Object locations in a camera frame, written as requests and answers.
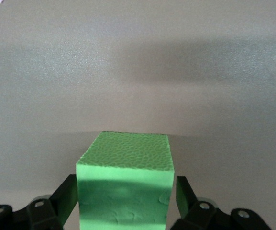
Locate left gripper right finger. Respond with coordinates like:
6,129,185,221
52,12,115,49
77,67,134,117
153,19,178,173
170,176,232,230

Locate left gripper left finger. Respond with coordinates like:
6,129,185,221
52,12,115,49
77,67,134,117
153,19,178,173
26,174,79,230

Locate green foam cube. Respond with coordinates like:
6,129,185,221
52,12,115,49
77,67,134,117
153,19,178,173
76,130,175,230

